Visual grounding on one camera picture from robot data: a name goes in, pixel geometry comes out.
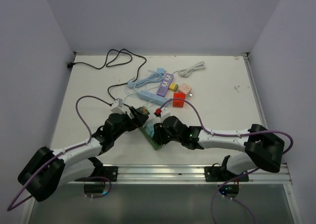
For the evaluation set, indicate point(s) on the white Honor charger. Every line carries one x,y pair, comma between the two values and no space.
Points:
149,121

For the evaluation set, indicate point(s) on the pink cube socket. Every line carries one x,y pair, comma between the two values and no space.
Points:
185,89

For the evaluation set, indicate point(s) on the teal single port charger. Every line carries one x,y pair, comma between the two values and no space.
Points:
149,129

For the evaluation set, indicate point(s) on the light blue power strip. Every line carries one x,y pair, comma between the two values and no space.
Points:
148,96

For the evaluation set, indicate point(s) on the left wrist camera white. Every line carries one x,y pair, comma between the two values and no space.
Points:
117,106

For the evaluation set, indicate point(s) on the green power strip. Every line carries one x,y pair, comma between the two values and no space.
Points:
151,139

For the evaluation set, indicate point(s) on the teal plug adapter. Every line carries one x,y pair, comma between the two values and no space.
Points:
151,134

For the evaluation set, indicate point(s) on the right aluminium side rail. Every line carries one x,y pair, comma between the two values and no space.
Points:
259,105

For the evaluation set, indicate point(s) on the red cube socket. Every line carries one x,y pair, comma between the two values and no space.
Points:
178,101

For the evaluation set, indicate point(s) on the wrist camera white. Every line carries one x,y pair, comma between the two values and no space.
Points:
117,106
162,112

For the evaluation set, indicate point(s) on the dark green cube socket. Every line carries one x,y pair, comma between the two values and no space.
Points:
143,111

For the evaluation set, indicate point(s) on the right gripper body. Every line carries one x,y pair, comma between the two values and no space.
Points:
175,138

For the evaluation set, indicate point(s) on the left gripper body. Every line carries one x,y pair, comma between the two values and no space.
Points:
126,125

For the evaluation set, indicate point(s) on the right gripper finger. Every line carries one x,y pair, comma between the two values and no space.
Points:
156,120
161,136

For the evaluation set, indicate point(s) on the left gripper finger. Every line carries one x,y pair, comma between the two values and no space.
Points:
137,117
137,127

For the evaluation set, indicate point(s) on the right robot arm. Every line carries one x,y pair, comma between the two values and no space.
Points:
229,140

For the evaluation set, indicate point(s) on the blue plug charger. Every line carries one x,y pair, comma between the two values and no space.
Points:
161,71

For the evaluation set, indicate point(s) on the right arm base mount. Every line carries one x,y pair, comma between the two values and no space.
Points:
217,172

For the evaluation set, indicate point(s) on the yellow plug adapter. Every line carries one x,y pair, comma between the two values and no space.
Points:
173,87

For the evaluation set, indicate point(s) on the purple power strip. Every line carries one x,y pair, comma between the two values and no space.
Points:
164,86

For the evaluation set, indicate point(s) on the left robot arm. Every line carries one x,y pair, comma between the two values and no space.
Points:
49,169

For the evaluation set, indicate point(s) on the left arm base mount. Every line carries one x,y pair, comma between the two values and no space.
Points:
100,170

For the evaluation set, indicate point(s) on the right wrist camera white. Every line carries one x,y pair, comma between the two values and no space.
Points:
162,112

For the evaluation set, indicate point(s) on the aluminium front rail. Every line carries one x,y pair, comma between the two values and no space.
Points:
149,174

